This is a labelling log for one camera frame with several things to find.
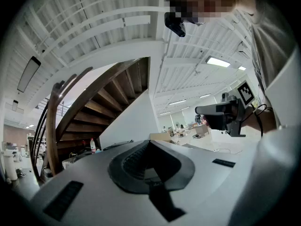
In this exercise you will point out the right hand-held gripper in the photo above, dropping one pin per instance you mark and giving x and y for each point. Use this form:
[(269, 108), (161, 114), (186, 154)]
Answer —
[(231, 112)]

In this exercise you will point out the lit rectangular ceiling panel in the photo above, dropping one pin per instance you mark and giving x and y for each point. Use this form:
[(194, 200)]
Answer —
[(218, 62)]

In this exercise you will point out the lit ceiling strip light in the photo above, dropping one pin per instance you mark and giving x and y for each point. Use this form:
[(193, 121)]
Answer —
[(177, 102)]

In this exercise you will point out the clear bottle with red label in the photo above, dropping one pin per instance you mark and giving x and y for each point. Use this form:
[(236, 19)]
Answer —
[(93, 146)]

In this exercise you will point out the black head-worn camera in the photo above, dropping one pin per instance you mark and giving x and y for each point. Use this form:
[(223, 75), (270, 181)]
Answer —
[(175, 23)]

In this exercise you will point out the person's grey shirt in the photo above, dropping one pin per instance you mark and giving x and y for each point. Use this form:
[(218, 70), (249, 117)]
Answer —
[(270, 43)]

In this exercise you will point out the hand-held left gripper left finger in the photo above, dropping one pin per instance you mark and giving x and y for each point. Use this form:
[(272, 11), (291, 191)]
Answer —
[(127, 166)]

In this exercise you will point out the person's right forearm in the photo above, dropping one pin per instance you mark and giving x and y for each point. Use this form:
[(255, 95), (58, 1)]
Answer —
[(261, 121)]

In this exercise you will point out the long dark-framed ceiling lamp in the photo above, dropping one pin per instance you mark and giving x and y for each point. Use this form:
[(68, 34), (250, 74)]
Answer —
[(28, 74)]

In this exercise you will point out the open cardboard box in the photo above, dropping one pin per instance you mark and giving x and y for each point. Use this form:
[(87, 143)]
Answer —
[(161, 138)]

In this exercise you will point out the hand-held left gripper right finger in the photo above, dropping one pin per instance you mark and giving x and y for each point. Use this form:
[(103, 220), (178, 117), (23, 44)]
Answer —
[(174, 168)]

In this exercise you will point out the dark wooden staircase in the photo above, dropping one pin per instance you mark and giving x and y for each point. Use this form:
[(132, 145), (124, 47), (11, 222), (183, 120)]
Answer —
[(98, 107)]

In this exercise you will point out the person's head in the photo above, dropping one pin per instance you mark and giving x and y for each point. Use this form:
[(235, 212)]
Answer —
[(207, 1)]

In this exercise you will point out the small dark-framed ceiling lamp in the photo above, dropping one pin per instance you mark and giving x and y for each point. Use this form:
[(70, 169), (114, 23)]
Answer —
[(15, 105)]

